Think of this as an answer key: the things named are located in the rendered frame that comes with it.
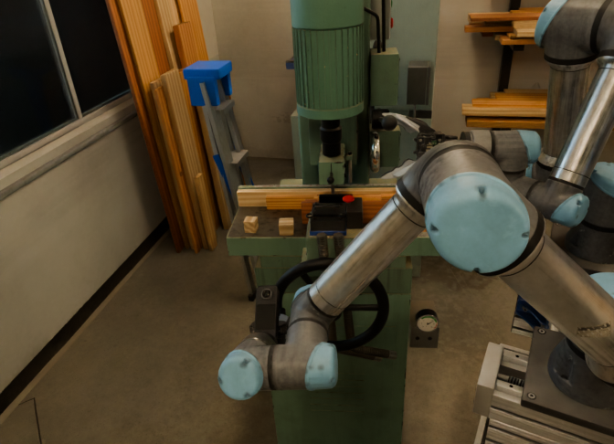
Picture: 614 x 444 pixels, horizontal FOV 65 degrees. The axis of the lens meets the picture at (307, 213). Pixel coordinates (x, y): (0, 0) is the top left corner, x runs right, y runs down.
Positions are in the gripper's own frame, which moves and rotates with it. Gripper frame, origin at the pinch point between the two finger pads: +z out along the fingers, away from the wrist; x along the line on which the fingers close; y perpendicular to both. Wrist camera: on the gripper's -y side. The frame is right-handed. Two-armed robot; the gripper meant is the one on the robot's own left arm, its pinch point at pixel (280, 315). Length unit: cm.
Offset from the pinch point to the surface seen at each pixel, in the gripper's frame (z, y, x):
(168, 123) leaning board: 130, -73, -80
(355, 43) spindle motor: 7, -63, 22
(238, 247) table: 18.6, -15.1, -14.4
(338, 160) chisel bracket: 21.5, -36.8, 14.6
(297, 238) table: 18.1, -16.4, 2.4
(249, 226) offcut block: 18.3, -20.7, -10.5
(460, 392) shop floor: 87, 53, 52
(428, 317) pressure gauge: 24.4, 7.7, 36.0
